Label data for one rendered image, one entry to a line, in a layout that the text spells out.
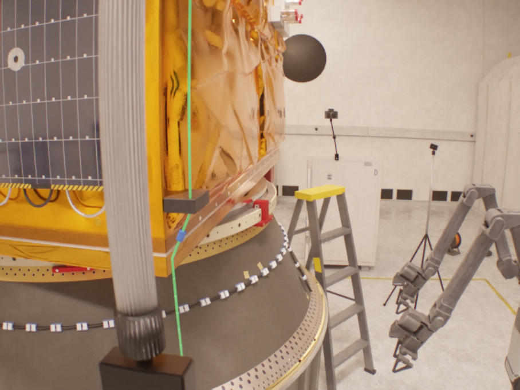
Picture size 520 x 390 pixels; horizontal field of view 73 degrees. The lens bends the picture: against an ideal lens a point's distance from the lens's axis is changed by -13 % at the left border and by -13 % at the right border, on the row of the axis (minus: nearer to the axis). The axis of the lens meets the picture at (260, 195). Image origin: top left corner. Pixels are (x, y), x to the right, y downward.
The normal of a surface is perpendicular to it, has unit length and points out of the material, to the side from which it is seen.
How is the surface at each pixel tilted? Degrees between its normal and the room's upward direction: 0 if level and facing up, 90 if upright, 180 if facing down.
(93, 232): 92
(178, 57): 84
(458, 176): 90
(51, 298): 62
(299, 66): 90
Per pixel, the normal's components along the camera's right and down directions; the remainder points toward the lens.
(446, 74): -0.14, 0.22
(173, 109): 0.58, 0.23
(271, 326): 0.74, -0.35
